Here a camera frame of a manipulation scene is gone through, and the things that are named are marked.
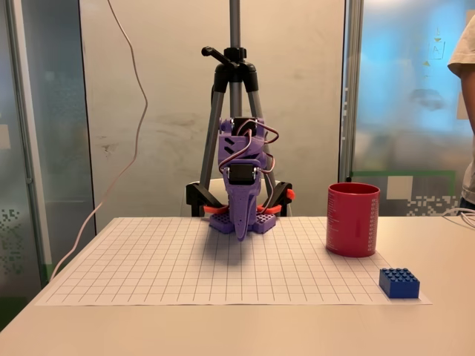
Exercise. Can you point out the purple robot arm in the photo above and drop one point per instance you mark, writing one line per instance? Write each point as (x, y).
(237, 148)

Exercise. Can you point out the grey and black tripod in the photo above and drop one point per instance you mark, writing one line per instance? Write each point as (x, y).
(234, 70)

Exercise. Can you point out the white grid paper sheet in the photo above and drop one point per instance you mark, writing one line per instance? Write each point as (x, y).
(167, 267)

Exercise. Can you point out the red cup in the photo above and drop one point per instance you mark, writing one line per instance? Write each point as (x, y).
(352, 222)

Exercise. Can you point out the person in beige shirt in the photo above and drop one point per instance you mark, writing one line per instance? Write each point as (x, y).
(468, 48)

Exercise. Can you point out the grey metal frame post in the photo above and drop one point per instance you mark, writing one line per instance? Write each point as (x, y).
(350, 92)
(26, 148)

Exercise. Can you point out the blue toy brick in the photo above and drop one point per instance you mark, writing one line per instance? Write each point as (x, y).
(401, 283)

